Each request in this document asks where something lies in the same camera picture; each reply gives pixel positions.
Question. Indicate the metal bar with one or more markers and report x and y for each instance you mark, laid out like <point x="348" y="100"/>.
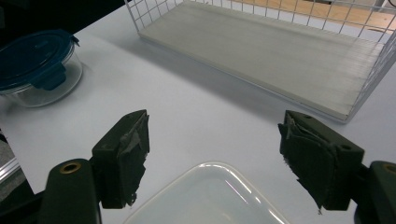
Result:
<point x="7" y="170"/>

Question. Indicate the round glass container blue lid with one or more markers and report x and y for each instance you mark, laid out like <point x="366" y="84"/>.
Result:
<point x="37" y="65"/>

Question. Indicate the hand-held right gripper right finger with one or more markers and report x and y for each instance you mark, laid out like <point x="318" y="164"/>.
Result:
<point x="317" y="155"/>

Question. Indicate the white square lidded container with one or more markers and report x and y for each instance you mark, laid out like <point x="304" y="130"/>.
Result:
<point x="208" y="199"/>

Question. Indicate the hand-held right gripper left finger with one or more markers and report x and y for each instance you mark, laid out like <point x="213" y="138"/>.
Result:
<point x="121" y="161"/>

